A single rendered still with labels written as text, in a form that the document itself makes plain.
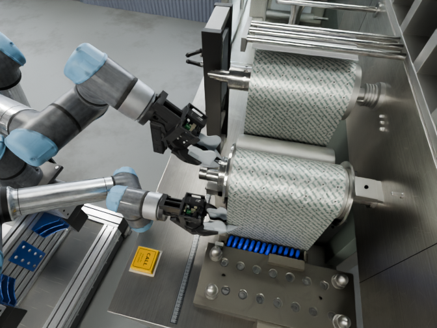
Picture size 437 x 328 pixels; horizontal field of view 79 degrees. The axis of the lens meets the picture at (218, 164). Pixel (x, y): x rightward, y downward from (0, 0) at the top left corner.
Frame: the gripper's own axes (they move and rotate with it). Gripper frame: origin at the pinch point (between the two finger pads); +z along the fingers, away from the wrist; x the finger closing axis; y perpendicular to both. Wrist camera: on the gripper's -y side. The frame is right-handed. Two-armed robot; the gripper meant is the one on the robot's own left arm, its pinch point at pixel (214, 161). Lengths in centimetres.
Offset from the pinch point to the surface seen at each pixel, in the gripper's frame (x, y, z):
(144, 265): -19.8, -37.6, 7.3
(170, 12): 317, -179, -28
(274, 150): 8.7, 7.0, 12.6
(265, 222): -8.2, 1.3, 18.3
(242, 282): -20.4, -10.1, 23.8
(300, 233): -8.2, 5.4, 26.8
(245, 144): 9.0, 2.1, 6.6
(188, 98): 161, -139, 30
